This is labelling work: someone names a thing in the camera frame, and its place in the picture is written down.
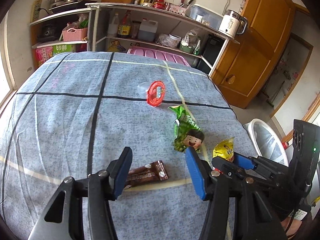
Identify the white electric kettle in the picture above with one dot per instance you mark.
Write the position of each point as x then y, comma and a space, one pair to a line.
233, 24

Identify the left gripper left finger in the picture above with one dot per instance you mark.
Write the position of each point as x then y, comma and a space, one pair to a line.
105, 186

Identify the yellow snack bag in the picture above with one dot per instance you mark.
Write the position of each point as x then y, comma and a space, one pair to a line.
224, 149

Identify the white trash bin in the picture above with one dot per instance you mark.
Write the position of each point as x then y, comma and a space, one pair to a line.
249, 128

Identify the white vinegar bottle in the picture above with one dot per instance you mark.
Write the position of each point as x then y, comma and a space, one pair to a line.
113, 26

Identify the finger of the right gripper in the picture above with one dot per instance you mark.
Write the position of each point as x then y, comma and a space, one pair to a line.
247, 161
228, 170

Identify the green snack bag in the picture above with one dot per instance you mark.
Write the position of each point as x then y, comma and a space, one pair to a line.
187, 132

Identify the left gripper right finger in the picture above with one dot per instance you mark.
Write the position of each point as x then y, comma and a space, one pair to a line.
218, 195

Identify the wooden door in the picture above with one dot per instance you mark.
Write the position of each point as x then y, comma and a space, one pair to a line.
246, 65

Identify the clear plastic storage box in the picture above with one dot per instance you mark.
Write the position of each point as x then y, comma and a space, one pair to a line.
204, 15

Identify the clear bin liner bag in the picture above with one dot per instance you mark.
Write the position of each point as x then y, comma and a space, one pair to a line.
268, 143

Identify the blue plaid tablecloth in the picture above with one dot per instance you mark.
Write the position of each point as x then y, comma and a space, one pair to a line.
77, 113

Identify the black induction cooker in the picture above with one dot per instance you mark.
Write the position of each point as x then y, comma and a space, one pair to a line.
70, 6

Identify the red round jelly cup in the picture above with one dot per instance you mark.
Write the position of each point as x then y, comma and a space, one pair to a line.
155, 93

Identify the white metal shelf rack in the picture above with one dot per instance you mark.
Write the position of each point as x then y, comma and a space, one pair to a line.
101, 14

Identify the green glass bottle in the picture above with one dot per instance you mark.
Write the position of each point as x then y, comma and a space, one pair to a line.
196, 49

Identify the white oil jug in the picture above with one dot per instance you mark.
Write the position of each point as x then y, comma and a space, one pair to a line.
147, 30

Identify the brown chocolate bar wrapper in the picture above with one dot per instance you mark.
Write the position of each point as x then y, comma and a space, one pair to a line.
149, 173

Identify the pink plastic basket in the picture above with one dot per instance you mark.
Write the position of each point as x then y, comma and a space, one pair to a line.
74, 34

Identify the soy sauce bottle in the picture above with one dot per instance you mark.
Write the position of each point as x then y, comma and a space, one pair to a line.
124, 26

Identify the white power strip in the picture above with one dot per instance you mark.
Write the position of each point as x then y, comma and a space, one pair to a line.
35, 10

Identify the low white side shelf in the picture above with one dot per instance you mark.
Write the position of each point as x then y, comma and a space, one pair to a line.
46, 34

